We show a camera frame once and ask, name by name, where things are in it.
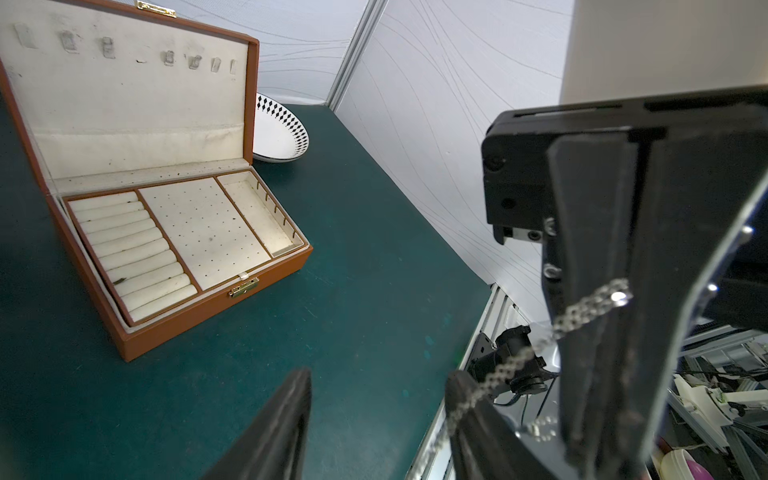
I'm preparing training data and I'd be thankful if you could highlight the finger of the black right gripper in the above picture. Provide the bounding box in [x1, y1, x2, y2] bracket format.
[620, 128, 767, 465]

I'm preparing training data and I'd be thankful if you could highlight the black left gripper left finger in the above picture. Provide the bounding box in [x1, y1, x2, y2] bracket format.
[203, 368, 312, 479]

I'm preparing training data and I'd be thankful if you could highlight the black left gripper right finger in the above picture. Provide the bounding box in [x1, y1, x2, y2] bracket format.
[445, 371, 562, 479]

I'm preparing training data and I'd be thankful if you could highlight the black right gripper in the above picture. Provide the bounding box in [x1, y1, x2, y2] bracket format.
[481, 85, 767, 479]

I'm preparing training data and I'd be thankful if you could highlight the silver jewelry chain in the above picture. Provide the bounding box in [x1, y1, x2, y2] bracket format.
[413, 277, 634, 480]

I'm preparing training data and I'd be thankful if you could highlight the brown jewelry box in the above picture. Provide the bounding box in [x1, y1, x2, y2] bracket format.
[1, 1, 312, 361]

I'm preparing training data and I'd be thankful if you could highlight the white patterned rim bowl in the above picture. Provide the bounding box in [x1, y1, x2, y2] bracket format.
[253, 93, 310, 163]

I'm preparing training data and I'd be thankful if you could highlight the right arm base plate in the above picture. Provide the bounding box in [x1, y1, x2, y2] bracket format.
[464, 325, 559, 398]

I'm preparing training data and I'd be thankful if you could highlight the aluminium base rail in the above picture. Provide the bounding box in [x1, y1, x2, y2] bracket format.
[405, 284, 531, 479]

